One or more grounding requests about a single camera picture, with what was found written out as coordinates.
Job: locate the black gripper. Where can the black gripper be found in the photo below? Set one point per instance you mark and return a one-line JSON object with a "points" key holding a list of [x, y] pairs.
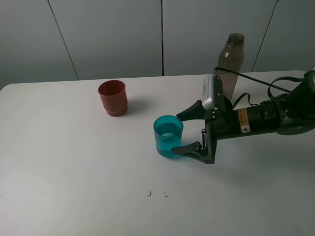
{"points": [[217, 121]]}

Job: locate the teal translucent plastic cup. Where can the teal translucent plastic cup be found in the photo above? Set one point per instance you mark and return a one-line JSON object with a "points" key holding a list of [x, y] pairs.
{"points": [[168, 134]]}

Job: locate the brown translucent water bottle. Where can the brown translucent water bottle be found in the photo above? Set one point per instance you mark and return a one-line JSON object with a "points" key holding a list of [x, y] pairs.
{"points": [[231, 58]]}

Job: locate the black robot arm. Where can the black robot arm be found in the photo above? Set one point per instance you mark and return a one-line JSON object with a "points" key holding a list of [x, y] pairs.
{"points": [[291, 113]]}

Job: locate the red plastic cup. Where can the red plastic cup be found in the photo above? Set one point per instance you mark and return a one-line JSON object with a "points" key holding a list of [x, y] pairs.
{"points": [[114, 98]]}

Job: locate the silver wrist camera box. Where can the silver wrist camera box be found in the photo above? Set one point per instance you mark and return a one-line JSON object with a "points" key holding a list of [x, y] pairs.
{"points": [[209, 95]]}

